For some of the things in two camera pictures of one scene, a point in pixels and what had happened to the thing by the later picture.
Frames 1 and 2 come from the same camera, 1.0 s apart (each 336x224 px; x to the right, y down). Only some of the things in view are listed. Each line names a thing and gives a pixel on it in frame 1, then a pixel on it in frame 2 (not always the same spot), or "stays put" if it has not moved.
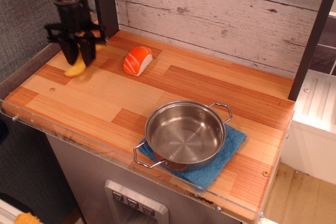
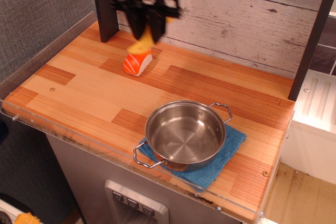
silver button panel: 128,206 stays put
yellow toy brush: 80,67 → 146,42
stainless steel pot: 184,135 stays put
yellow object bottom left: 27,218 stays put
